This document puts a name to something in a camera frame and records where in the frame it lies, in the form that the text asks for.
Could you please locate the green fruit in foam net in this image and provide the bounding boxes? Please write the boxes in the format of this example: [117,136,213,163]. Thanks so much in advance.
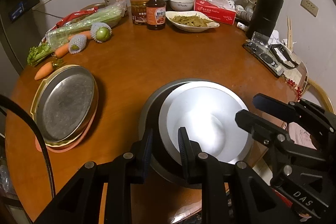
[68,35,87,54]
[91,22,112,44]

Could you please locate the pink plate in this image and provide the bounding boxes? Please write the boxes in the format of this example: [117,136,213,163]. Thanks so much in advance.
[34,109,99,153]

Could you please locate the grey refrigerator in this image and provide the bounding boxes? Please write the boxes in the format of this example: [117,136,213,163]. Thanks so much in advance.
[0,1,48,72]

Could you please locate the steel plate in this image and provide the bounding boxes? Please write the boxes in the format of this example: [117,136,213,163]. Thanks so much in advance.
[35,66,95,143]

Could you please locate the yellow shell-shaped plate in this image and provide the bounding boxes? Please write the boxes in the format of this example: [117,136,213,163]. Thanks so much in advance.
[30,64,100,147]

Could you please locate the red bead string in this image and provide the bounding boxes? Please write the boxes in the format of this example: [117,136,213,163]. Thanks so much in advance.
[285,77,303,98]

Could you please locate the wooden chair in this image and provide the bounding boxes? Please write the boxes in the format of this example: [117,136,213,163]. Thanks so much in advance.
[299,61,334,114]

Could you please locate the black case with clear lid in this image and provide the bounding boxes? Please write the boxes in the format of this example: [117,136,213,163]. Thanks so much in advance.
[243,32,300,78]

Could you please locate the celery bunch in plastic bag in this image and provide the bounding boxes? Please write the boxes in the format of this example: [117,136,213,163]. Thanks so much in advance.
[27,5,126,67]

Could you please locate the steel bowl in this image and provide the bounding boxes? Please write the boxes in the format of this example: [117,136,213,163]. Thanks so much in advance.
[139,79,252,189]

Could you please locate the blue box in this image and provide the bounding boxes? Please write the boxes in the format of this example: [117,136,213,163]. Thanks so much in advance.
[8,2,32,22]

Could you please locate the brown sauce bottle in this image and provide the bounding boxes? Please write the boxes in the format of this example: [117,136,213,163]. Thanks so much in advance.
[146,0,167,31]

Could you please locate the black cable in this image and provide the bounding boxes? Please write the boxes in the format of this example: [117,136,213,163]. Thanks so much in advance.
[0,94,57,199]

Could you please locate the black thermos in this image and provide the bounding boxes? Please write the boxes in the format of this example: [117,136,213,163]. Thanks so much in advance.
[245,0,284,39]

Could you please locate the carrot with green top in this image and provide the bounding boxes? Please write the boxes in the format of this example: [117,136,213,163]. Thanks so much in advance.
[34,59,65,81]

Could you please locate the wall socket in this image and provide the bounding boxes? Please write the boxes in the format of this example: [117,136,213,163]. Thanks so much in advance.
[300,0,319,17]

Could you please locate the wooden sticks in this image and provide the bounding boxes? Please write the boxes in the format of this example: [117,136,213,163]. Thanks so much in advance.
[286,15,294,48]

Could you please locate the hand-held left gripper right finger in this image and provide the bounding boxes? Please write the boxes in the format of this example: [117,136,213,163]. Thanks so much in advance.
[178,126,292,224]

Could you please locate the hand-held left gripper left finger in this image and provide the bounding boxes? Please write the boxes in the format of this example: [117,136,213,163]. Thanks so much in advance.
[34,128,154,224]

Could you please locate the crumpled white paper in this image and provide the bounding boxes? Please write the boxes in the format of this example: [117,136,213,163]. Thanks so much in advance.
[270,30,297,46]

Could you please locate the red tissue box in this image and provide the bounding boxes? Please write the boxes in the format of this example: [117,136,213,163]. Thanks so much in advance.
[194,0,237,26]

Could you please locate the white ceramic bowl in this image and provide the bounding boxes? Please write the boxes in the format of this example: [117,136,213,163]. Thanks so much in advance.
[168,0,195,11]

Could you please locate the white plate of green vegetables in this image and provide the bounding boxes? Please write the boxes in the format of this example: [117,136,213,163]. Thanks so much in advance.
[165,10,220,32]

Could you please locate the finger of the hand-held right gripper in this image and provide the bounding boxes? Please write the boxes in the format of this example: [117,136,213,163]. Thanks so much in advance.
[253,93,336,133]
[235,109,324,159]

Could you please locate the red snack bag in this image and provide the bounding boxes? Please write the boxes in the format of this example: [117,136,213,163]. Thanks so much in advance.
[51,9,99,30]

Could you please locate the amber sauce jar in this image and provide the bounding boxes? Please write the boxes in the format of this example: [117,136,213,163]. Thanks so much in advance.
[130,0,150,25]

